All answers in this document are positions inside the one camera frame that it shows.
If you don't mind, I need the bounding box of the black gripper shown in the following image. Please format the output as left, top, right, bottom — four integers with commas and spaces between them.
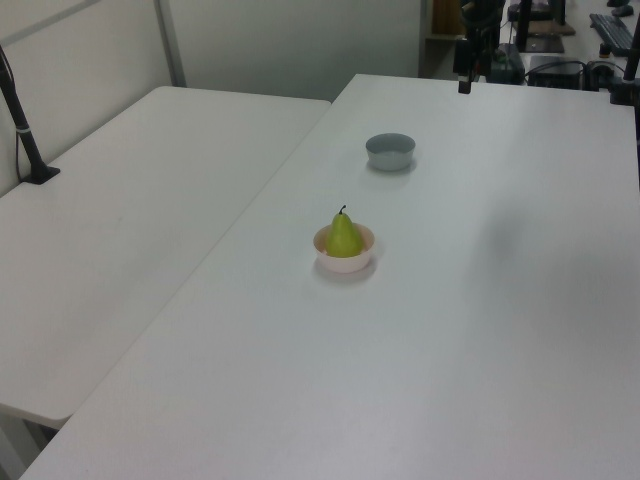
453, 39, 490, 95

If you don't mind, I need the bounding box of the yellow-green ball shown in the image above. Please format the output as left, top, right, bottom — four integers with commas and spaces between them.
325, 204, 365, 259

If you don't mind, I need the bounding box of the grey bowl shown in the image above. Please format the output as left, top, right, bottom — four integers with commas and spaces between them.
364, 132, 418, 173

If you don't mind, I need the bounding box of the pink bowl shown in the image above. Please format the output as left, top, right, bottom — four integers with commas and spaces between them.
312, 224, 378, 275

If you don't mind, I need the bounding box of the black electronics box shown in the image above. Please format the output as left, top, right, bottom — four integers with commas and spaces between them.
524, 53, 587, 89

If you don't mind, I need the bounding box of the black monitor stand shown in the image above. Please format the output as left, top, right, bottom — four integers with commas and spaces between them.
515, 0, 576, 54

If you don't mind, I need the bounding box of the black keyboard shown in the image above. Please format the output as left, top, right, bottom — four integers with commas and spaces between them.
588, 12, 636, 52

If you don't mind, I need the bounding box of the black clamped pole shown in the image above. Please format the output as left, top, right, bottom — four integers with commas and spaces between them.
606, 35, 640, 107

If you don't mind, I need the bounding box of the white side table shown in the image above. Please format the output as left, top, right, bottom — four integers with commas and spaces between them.
0, 85, 333, 431

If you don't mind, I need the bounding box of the grey corner partition post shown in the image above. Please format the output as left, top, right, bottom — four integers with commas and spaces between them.
153, 0, 187, 89

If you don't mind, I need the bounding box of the black camera pole with clamp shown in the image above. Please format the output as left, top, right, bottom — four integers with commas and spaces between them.
0, 44, 62, 187

